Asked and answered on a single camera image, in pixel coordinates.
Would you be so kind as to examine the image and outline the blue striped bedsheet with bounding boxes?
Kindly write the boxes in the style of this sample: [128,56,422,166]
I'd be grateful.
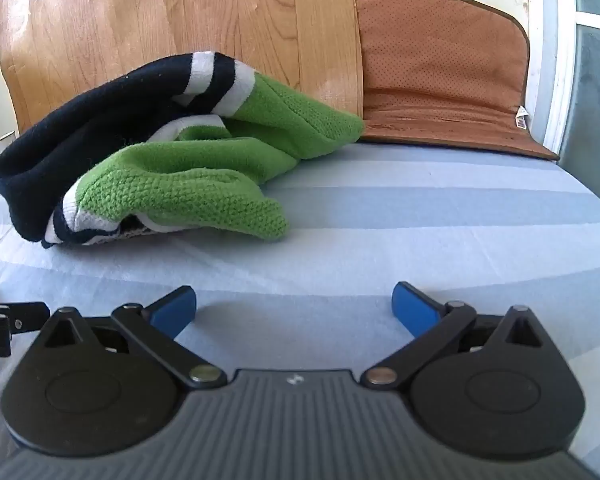
[0,142,600,480]

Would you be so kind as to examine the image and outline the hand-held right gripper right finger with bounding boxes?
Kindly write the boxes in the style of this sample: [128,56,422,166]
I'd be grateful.
[361,282,546,388]

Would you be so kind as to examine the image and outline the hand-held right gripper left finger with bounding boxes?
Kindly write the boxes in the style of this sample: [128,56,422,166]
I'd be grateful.
[42,285,226,387]

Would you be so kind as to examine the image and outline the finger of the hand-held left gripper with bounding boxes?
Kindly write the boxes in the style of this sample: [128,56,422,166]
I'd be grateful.
[0,301,51,335]

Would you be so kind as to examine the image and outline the white door frame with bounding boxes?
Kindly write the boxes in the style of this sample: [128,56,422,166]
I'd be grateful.
[525,0,600,157]

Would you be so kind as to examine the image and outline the frosted glass door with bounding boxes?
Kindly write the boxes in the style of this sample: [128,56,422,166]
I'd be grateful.
[555,0,600,208]

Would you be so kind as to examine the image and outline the green and navy knit sweater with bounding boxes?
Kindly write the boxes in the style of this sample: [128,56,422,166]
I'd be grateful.
[0,51,365,250]

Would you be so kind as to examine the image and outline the wood pattern board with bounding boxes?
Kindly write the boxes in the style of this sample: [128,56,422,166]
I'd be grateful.
[0,0,366,136]

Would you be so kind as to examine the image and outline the brown perforated seat mat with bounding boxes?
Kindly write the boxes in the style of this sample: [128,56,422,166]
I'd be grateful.
[354,0,561,162]

